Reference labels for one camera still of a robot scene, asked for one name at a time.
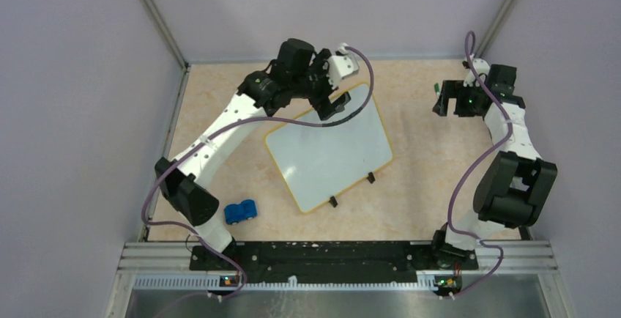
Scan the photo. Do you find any black whiteboard clip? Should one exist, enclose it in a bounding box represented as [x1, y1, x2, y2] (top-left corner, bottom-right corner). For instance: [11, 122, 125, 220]
[329, 196, 338, 208]
[367, 172, 376, 184]

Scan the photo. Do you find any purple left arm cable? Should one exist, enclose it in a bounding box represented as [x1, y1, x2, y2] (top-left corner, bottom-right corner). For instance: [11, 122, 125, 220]
[141, 45, 376, 318]

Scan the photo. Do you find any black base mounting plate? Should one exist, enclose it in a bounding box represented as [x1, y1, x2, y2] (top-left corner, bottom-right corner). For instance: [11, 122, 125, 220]
[189, 241, 479, 284]

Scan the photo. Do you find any yellow-framed whiteboard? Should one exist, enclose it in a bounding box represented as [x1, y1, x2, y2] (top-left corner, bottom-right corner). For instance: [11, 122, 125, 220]
[264, 82, 393, 213]

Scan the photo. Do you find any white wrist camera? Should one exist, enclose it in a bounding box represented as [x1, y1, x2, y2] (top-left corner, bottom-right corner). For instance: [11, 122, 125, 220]
[462, 55, 490, 87]
[327, 42, 360, 86]

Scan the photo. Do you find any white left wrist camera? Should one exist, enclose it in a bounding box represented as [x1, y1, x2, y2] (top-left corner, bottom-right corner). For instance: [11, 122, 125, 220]
[327, 42, 360, 86]

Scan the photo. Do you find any aluminium frame rail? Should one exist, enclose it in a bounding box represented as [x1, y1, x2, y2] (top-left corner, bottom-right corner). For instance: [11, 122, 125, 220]
[105, 240, 575, 317]

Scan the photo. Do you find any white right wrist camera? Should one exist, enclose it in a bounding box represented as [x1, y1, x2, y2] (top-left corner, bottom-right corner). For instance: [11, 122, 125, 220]
[462, 55, 490, 87]

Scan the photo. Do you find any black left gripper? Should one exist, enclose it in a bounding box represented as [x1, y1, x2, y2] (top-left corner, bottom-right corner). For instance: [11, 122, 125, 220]
[291, 49, 352, 120]

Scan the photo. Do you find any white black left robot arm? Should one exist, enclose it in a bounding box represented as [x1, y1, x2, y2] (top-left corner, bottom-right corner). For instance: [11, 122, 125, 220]
[154, 38, 360, 269]

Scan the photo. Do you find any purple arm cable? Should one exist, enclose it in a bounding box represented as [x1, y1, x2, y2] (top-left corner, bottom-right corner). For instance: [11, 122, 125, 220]
[444, 30, 514, 300]
[141, 45, 376, 318]

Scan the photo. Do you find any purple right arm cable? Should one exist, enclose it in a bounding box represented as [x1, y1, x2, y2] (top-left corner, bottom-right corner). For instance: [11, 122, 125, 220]
[444, 30, 514, 300]

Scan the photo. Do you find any blue toy car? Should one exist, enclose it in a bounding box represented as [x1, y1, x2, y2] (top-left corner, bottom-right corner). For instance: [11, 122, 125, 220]
[224, 199, 258, 225]

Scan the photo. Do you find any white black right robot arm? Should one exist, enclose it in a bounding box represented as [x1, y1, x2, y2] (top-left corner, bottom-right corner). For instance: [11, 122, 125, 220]
[429, 59, 558, 268]

